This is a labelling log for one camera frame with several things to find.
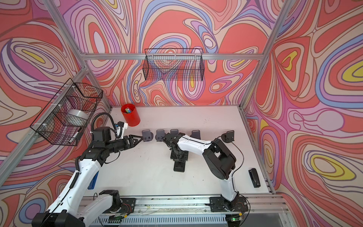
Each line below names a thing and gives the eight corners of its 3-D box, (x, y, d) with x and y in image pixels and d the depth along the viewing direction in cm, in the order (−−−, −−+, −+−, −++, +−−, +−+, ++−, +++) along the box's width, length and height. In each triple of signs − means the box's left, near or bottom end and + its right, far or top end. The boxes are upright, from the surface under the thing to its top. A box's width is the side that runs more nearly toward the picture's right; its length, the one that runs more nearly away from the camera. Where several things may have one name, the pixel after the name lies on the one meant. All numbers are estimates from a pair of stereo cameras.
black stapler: (253, 187, 81) (256, 186, 77) (248, 170, 87) (250, 168, 84) (258, 187, 81) (261, 186, 77) (253, 170, 87) (255, 168, 84)
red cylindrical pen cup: (124, 126, 109) (118, 114, 98) (128, 115, 116) (122, 103, 105) (138, 126, 109) (134, 114, 98) (141, 115, 116) (137, 103, 105)
